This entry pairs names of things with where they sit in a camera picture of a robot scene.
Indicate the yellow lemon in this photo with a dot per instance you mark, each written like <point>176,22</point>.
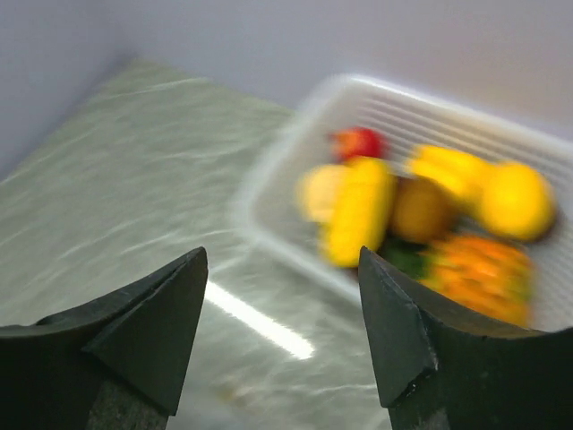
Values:
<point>316,191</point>

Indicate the yellow fruit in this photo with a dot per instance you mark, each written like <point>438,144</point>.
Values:
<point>361,212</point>
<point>517,203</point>

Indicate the red apple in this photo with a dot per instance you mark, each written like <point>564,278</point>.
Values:
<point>358,142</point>

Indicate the brown kiwi fruit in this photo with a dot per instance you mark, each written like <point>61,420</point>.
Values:
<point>422,212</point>

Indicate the white perforated plastic basket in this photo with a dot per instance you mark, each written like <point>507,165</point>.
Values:
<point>264,208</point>

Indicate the yellow bell pepper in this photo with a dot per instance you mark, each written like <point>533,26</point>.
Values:
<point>461,174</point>

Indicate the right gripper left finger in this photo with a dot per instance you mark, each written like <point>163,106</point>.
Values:
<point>115,362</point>

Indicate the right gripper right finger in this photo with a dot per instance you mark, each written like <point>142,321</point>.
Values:
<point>440,365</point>

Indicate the orange spiky pineapple toy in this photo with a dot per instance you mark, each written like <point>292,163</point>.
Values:
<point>485,275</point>

